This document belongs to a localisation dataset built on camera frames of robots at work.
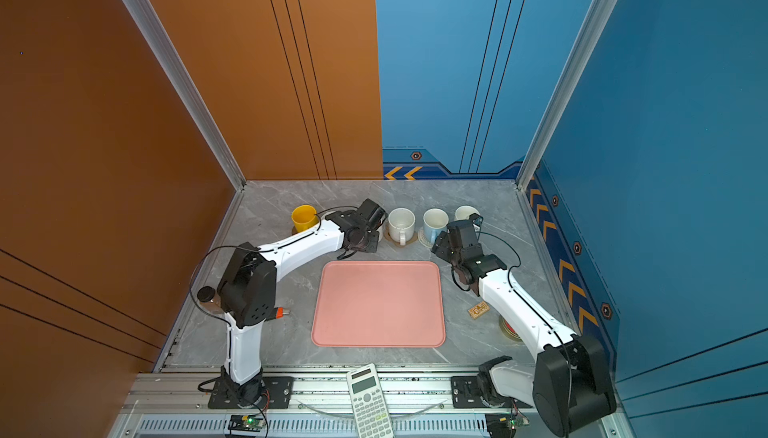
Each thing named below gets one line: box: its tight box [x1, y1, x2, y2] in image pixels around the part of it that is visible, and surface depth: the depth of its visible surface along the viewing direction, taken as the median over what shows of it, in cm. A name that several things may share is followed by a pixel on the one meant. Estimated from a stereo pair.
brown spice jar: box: [197, 286, 224, 314], surface depth 82 cm
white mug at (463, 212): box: [454, 205, 480, 221], surface depth 100 cm
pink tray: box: [311, 260, 446, 348], surface depth 91 cm
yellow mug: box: [291, 204, 319, 233], surface depth 99 cm
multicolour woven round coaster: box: [418, 227, 434, 248], surface depth 104 cm
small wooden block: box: [468, 301, 490, 319], surface depth 88 cm
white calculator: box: [346, 363, 395, 438], surface depth 72 cm
